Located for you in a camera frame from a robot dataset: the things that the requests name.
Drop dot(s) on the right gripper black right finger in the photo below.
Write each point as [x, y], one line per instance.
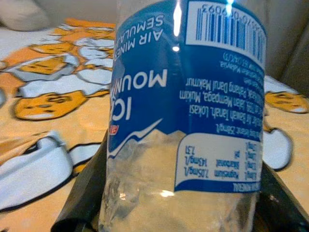
[280, 210]

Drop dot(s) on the white quilted mattress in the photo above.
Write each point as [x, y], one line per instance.
[14, 41]

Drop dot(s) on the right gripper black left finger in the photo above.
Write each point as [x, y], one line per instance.
[84, 193]

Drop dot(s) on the clear water bottle blue label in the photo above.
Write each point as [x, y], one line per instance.
[169, 96]

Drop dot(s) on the white plush toy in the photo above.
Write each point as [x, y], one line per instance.
[21, 14]

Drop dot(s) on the yellow egg cartoon blanket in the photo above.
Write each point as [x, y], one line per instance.
[48, 120]

